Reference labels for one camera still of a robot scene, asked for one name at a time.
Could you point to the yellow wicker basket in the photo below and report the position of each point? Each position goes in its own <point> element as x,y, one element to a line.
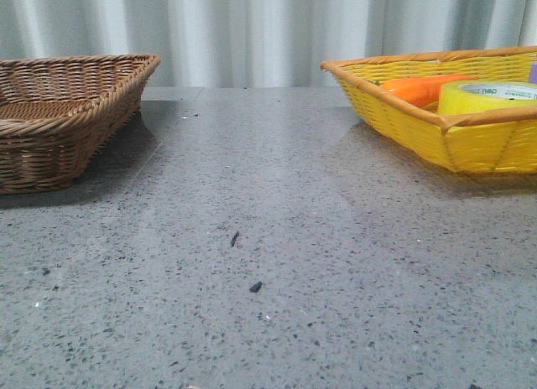
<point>494,141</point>

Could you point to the purple object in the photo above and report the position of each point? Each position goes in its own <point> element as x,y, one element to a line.
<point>533,74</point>

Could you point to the white curtain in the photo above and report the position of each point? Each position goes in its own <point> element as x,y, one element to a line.
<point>258,43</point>

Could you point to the brown wicker basket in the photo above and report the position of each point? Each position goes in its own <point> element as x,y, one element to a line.
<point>56,113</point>

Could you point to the orange plush carrot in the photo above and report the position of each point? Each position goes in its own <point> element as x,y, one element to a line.
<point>421,91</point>

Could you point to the yellow tape roll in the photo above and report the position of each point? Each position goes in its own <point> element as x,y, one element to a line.
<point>474,96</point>

